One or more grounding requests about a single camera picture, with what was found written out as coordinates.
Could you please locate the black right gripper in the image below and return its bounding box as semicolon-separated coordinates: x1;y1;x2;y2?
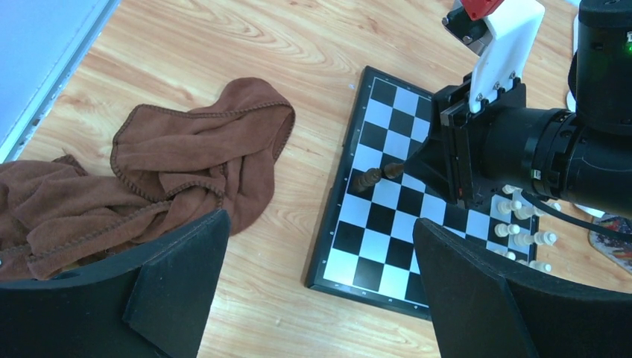
404;76;526;209

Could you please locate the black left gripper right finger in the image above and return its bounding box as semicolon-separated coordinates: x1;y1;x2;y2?
413;219;631;357

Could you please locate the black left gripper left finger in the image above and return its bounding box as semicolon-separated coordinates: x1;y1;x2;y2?
1;210;231;357

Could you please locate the dark brown chess pawn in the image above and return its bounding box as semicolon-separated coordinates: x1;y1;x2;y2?
383;163;405;179

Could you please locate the dark brown chess piece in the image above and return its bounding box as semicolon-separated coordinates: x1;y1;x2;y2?
351;168;382;193

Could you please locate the black white chess board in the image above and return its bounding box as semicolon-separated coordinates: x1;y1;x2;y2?
305;66;537;320

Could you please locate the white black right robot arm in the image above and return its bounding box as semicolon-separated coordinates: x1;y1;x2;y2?
404;1;631;217

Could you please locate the white chess piece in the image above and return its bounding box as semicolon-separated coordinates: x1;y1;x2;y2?
495;250;516;261
528;260;552;273
514;202;561;220
513;231;557;246
496;200;522;215
494;223;521;237

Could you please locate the brown cloth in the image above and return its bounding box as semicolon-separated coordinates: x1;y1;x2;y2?
1;78;296;281

